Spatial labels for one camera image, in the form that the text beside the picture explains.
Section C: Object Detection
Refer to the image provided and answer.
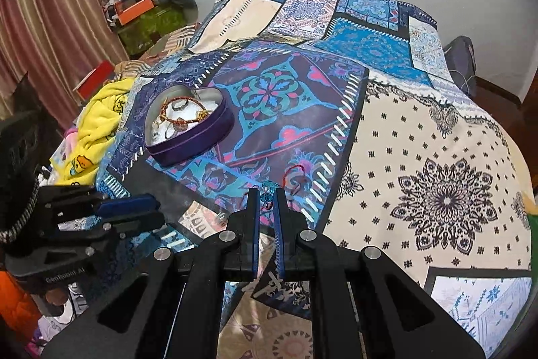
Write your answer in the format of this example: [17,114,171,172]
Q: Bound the purple heart-shaped jewelry box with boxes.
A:
[144,85,234,168]

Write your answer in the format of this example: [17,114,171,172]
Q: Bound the orange beaded bracelet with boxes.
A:
[158,96,212,133]

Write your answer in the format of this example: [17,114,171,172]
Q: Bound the red string bracelet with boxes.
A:
[260,162,306,212]

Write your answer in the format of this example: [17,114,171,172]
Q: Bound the yellow cartoon blanket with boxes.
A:
[54,77,134,186]

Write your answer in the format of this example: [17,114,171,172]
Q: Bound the red box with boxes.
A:
[73,60,115,101]

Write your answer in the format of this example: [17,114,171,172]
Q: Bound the striped bedsheet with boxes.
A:
[114,22,201,79]

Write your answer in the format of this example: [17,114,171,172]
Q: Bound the green patterned storage box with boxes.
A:
[117,4,187,56]

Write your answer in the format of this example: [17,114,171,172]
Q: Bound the orange box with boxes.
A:
[115,0,154,26]

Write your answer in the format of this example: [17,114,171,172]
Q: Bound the red striped curtain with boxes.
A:
[1,0,128,127]

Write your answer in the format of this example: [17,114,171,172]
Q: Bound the patchwork patterned bed blanket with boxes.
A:
[97,0,537,358]

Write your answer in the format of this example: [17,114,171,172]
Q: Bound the grey purple backpack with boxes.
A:
[443,36,477,98]

